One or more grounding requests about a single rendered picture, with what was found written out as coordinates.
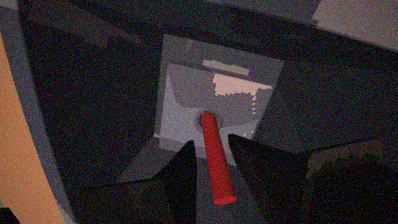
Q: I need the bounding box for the red peg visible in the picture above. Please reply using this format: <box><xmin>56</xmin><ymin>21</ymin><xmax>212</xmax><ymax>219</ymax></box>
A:
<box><xmin>201</xmin><ymin>113</ymin><xmax>237</xmax><ymax>204</ymax></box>

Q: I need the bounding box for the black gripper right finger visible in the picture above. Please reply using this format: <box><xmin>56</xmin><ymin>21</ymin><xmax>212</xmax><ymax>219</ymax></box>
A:
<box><xmin>228</xmin><ymin>134</ymin><xmax>384</xmax><ymax>224</ymax></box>

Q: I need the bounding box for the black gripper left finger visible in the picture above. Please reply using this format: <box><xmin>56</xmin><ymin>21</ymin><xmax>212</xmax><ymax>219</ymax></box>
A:
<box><xmin>71</xmin><ymin>140</ymin><xmax>197</xmax><ymax>224</ymax></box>

